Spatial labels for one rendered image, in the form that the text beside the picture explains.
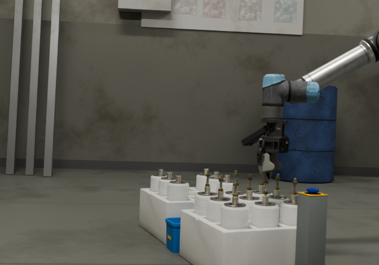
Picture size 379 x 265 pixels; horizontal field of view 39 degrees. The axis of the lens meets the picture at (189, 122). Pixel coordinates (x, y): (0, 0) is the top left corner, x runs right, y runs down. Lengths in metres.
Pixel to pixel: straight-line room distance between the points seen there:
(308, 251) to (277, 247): 0.14
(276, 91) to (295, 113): 2.62
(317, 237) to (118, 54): 3.41
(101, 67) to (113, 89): 0.22
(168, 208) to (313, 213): 0.73
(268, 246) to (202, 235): 0.24
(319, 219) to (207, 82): 3.26
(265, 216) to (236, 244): 0.15
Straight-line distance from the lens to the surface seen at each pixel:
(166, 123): 4.90
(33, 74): 4.55
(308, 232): 1.80
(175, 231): 2.19
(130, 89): 4.89
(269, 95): 1.87
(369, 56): 2.10
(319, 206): 1.81
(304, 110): 4.47
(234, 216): 1.84
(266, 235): 1.88
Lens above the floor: 0.58
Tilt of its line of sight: 2 degrees down
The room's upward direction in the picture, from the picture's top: 2 degrees clockwise
